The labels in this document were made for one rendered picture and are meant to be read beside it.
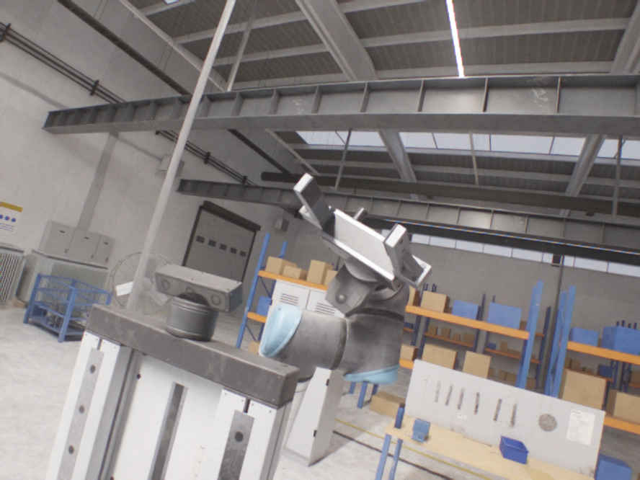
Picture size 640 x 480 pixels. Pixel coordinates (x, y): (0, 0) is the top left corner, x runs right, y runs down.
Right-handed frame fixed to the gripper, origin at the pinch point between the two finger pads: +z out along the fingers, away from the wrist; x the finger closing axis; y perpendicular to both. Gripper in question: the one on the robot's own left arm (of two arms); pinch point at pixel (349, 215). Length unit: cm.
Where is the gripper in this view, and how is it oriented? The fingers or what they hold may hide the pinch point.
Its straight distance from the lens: 43.4
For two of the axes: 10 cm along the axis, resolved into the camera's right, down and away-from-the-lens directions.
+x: 7.2, 4.8, -4.9
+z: -3.2, -4.1, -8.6
